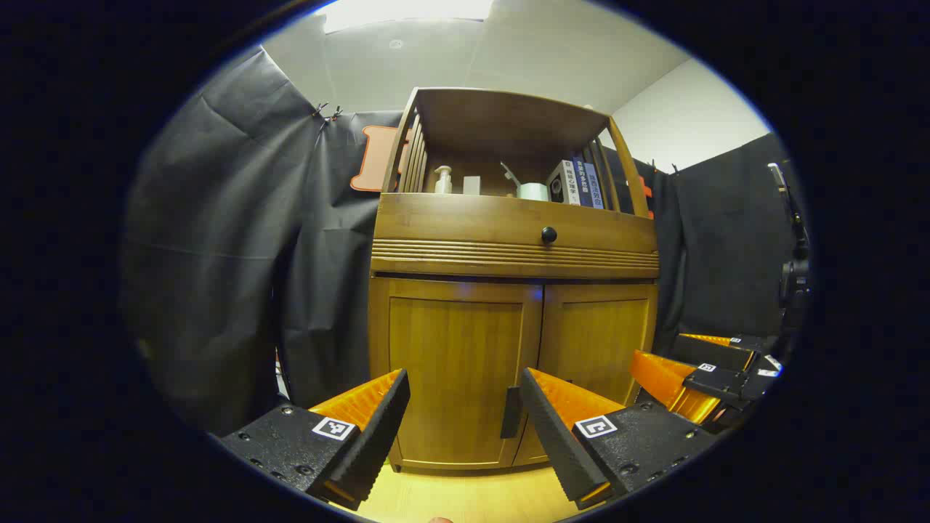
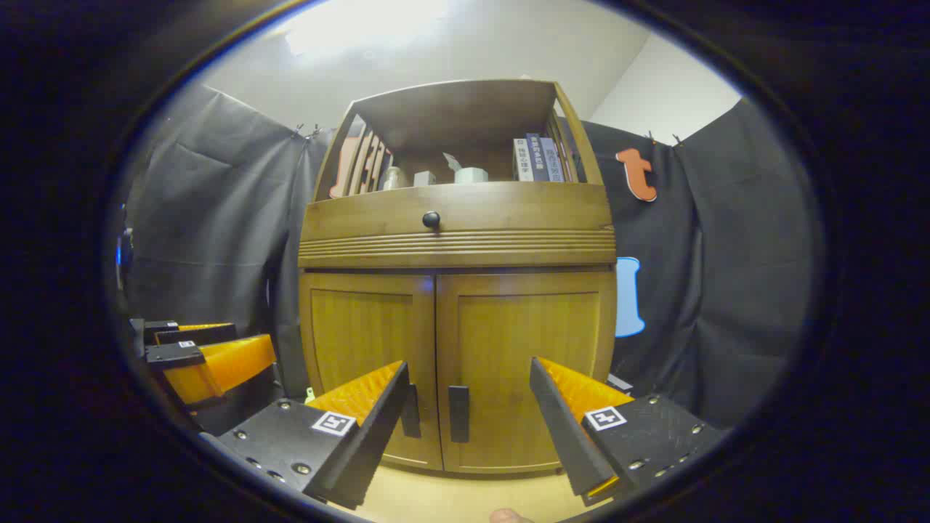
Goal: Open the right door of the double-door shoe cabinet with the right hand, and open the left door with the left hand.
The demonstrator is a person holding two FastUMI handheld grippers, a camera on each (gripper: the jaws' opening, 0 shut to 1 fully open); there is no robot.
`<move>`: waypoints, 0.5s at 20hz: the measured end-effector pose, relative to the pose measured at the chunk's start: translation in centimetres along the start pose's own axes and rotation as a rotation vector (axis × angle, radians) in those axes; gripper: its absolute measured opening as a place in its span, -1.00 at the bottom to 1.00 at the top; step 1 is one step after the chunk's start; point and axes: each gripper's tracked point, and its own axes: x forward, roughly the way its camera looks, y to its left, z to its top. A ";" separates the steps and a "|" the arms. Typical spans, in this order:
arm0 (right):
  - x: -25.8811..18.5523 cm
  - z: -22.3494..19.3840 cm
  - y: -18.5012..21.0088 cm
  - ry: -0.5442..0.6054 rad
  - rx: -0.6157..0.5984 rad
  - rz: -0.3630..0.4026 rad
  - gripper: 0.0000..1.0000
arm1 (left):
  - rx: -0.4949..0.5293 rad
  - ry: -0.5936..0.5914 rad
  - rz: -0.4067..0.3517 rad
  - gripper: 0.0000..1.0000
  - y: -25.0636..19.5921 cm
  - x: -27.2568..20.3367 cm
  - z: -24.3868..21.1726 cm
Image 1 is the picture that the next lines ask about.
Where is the black door handle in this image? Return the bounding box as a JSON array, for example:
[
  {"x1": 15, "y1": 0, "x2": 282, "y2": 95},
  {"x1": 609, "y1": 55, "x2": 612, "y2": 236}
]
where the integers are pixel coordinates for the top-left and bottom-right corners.
[{"x1": 500, "y1": 386, "x2": 523, "y2": 439}]

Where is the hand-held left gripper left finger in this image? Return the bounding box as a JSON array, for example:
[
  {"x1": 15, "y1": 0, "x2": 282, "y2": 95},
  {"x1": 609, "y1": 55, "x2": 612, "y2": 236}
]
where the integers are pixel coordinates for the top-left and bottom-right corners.
[{"x1": 218, "y1": 368, "x2": 412, "y2": 511}]

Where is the wooden cabinet drawer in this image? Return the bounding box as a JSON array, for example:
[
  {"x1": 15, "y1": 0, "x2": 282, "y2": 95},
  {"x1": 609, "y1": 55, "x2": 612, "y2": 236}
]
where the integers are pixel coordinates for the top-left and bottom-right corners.
[{"x1": 371, "y1": 192, "x2": 660, "y2": 280}]

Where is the wooden double-door shoe cabinet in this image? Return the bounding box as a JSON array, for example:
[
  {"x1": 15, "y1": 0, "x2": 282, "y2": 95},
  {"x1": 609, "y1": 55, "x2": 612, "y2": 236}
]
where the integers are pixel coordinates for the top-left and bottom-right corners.
[{"x1": 367, "y1": 87, "x2": 660, "y2": 473}]

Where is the ceiling light panel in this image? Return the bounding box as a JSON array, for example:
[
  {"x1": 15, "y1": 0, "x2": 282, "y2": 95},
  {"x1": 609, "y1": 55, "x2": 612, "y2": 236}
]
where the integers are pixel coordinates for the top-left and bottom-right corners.
[{"x1": 323, "y1": 0, "x2": 495, "y2": 33}]

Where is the black backdrop cloth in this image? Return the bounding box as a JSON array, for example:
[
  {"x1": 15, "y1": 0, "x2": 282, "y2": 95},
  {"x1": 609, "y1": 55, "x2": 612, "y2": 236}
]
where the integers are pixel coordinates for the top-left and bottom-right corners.
[{"x1": 122, "y1": 45, "x2": 809, "y2": 437}]

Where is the light blue book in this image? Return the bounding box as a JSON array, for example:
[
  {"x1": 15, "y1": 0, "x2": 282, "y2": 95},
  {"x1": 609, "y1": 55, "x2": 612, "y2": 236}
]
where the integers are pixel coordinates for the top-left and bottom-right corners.
[{"x1": 583, "y1": 161, "x2": 605, "y2": 210}]

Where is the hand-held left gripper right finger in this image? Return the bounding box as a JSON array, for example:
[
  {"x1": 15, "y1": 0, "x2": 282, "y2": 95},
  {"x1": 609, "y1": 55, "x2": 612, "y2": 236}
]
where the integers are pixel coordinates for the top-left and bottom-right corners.
[{"x1": 518, "y1": 366, "x2": 717, "y2": 511}]

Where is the wooden shoe cabinet door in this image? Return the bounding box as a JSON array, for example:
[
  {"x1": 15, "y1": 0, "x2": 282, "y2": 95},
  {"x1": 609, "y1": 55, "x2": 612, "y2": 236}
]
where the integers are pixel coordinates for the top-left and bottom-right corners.
[
  {"x1": 512, "y1": 282, "x2": 659, "y2": 468},
  {"x1": 368, "y1": 276, "x2": 544, "y2": 471}
]

